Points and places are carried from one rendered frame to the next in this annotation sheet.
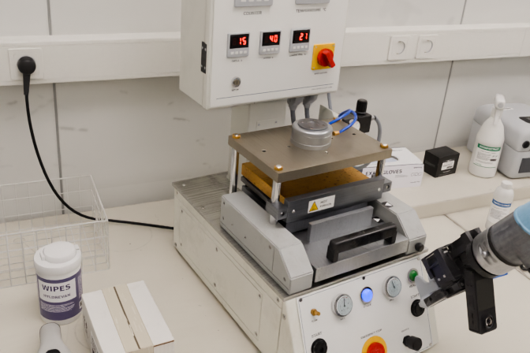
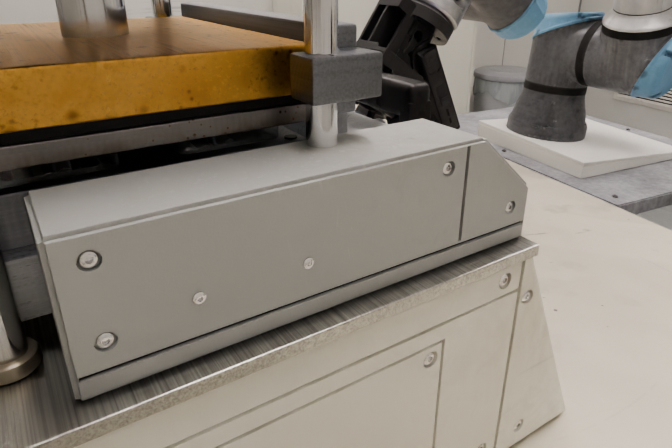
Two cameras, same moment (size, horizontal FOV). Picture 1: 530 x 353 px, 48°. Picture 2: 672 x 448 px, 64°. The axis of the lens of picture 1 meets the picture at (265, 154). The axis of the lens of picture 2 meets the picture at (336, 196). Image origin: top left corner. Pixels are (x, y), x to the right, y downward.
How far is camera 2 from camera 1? 1.09 m
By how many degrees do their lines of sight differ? 80
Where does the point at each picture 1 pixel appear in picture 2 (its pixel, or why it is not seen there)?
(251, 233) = (348, 210)
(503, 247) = not seen: outside the picture
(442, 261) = (400, 64)
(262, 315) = (444, 395)
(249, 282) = (379, 375)
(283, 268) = (506, 180)
